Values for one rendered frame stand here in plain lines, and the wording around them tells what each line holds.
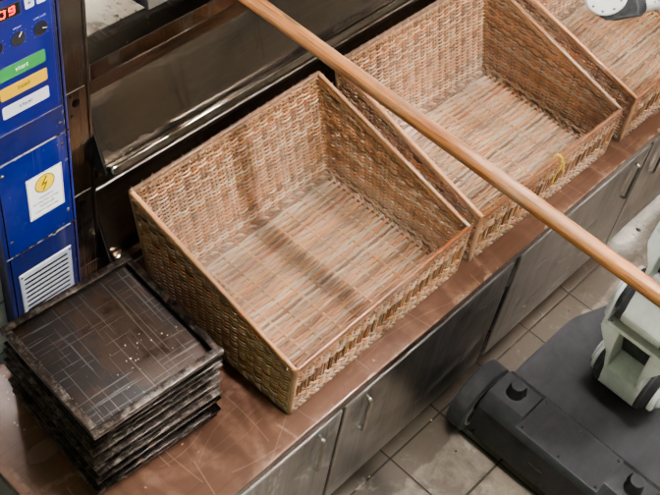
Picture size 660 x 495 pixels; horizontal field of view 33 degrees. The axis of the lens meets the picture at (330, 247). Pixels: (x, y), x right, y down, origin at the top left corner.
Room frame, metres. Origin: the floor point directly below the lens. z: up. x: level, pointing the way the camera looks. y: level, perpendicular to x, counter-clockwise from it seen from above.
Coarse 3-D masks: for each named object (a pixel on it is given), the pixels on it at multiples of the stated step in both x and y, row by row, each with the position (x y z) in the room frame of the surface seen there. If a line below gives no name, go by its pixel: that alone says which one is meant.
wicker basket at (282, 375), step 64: (256, 128) 1.70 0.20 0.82; (320, 128) 1.85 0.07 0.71; (192, 192) 1.53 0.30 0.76; (256, 192) 1.66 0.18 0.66; (320, 192) 1.76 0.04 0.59; (384, 192) 1.74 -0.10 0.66; (192, 256) 1.33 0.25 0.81; (256, 256) 1.54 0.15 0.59; (320, 256) 1.57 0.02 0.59; (384, 256) 1.61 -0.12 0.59; (448, 256) 1.56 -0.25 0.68; (256, 320) 1.37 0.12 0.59; (320, 320) 1.40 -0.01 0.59; (384, 320) 1.40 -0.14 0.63; (256, 384) 1.22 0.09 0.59; (320, 384) 1.24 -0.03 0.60
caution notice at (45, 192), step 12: (60, 168) 1.31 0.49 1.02; (36, 180) 1.27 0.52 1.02; (48, 180) 1.29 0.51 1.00; (60, 180) 1.30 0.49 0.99; (36, 192) 1.26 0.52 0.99; (48, 192) 1.28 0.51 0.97; (60, 192) 1.30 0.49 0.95; (36, 204) 1.26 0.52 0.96; (48, 204) 1.28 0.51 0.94; (36, 216) 1.26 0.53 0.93
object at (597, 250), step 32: (256, 0) 1.62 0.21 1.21; (288, 32) 1.56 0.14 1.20; (352, 64) 1.50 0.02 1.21; (384, 96) 1.44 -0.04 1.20; (416, 128) 1.39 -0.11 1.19; (480, 160) 1.32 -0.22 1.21; (512, 192) 1.27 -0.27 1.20; (576, 224) 1.22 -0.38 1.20; (608, 256) 1.17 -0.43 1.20; (640, 288) 1.12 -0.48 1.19
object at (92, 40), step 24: (168, 0) 1.61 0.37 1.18; (192, 0) 1.62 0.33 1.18; (216, 0) 1.64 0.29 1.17; (120, 24) 1.52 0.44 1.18; (144, 24) 1.54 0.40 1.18; (168, 24) 1.55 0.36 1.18; (192, 24) 1.60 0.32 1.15; (96, 48) 1.45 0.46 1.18; (120, 48) 1.46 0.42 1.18; (144, 48) 1.50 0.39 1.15; (96, 72) 1.42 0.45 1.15
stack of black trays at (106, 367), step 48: (96, 288) 1.22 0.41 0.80; (144, 288) 1.24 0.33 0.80; (48, 336) 1.10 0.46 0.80; (96, 336) 1.12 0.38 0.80; (144, 336) 1.14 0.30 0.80; (192, 336) 1.15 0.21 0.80; (48, 384) 0.99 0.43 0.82; (96, 384) 1.02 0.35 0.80; (144, 384) 1.04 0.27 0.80; (192, 384) 1.08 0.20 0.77; (48, 432) 1.02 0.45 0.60; (96, 432) 0.92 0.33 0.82; (144, 432) 0.99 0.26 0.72; (96, 480) 0.92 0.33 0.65
